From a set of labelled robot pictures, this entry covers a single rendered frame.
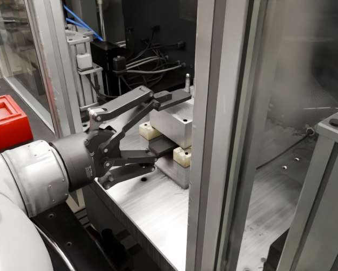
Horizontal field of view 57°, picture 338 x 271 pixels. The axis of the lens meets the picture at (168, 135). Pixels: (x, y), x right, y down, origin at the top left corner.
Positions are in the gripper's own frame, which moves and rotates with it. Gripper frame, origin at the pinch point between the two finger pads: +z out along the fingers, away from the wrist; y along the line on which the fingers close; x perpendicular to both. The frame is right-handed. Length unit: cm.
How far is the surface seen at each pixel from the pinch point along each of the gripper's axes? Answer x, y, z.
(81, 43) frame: 27.1, 6.8, -2.7
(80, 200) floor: 93, -102, 12
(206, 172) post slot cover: -20.6, 9.5, -13.3
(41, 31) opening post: 18.8, 12.8, -12.9
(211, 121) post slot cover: -20.6, 14.9, -13.3
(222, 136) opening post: -21.8, 14.1, -13.4
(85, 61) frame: 25.1, 3.7, -3.5
